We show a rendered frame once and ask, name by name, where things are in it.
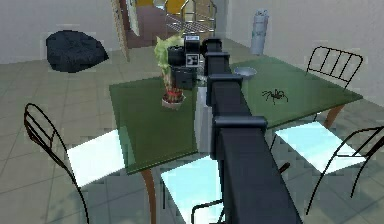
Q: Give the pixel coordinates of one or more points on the metal frame chair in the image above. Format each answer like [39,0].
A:
[190,25]

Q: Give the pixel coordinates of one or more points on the black bean bag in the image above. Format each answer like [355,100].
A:
[73,51]

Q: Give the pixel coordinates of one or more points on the green glass table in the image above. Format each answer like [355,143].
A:
[150,123]

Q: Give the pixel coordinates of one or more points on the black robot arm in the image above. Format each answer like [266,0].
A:
[246,166]

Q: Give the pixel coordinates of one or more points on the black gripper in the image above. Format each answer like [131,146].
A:
[182,77]

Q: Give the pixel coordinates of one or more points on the green house plant in pot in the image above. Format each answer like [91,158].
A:
[165,56]

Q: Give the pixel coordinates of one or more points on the yellow armchair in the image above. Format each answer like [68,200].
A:
[175,5]

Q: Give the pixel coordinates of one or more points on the brown wooden room door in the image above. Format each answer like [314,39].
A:
[120,30]

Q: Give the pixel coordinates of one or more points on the black spider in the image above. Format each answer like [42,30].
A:
[275,95]

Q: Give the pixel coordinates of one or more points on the grey bowl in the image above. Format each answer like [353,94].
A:
[245,72]

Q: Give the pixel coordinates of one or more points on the grey cylinder tank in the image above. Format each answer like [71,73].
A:
[259,33]

